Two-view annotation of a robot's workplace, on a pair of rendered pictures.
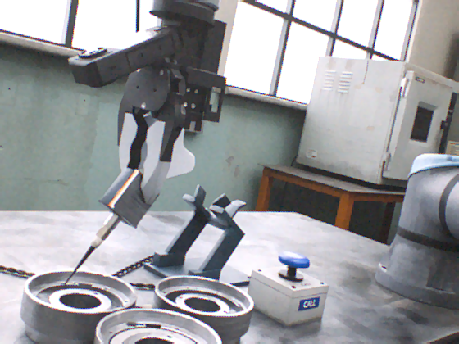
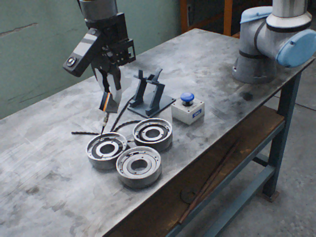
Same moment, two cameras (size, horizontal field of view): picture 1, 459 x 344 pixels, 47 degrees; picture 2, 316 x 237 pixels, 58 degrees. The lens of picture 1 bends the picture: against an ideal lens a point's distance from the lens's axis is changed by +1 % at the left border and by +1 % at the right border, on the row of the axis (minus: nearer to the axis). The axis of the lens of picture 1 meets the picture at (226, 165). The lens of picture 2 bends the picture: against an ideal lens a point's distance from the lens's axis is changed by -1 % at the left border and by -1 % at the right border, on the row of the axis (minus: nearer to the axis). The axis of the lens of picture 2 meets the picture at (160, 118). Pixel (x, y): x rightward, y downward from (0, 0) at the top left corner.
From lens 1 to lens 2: 0.29 m
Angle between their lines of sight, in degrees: 31
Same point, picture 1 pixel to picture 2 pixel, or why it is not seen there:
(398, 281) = (241, 76)
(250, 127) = not seen: outside the picture
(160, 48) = (98, 45)
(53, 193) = (72, 36)
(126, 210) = (110, 109)
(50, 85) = not seen: outside the picture
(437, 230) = (255, 51)
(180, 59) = (108, 42)
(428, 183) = (248, 29)
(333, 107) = not seen: outside the picture
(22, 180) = (55, 36)
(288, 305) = (187, 118)
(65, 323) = (105, 163)
